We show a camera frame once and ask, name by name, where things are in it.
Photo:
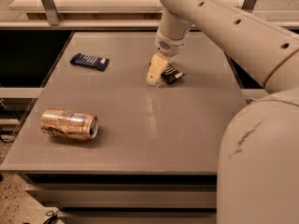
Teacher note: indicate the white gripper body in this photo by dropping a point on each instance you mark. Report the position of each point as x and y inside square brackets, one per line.
[169, 46]

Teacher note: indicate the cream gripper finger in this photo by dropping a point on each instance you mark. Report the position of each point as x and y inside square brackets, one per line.
[158, 64]

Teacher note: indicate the black chocolate rxbar wrapper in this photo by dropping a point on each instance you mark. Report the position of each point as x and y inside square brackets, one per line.
[171, 74]

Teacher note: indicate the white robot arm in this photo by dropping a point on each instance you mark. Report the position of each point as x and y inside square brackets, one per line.
[258, 167]

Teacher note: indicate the blue rxbar wrapper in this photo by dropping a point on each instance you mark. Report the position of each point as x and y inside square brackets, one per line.
[90, 61]

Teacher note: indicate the orange soda can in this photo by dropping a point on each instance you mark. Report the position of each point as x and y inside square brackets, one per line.
[69, 124]

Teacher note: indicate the metal frame railing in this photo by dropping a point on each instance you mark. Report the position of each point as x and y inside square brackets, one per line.
[280, 11]

